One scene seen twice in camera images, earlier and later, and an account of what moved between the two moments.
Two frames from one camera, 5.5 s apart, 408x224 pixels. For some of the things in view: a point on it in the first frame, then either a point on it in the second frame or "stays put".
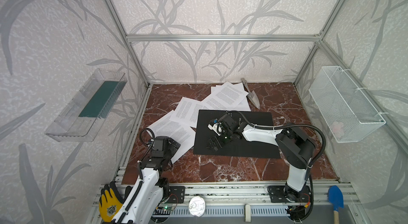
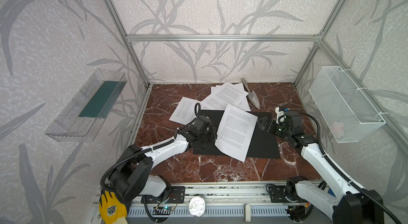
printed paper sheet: [183, 134] → [235, 132]
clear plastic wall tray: [82, 119] stays put
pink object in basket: [337, 129] stays put
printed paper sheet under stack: [245, 105] stays put
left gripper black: [172, 143] → [209, 133]
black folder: [242, 147] stays put
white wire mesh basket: [351, 115] stays put
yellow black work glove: [110, 201] stays put
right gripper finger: [212, 145] → [264, 123]
